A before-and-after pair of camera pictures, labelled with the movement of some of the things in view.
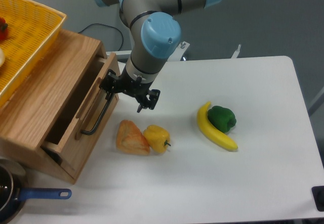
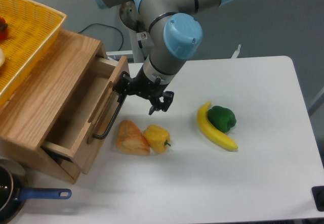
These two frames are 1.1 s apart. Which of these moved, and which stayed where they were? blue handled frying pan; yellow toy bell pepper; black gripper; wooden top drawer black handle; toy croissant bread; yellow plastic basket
Moved: wooden top drawer black handle; black gripper
Stayed: yellow toy bell pepper; toy croissant bread; yellow plastic basket; blue handled frying pan
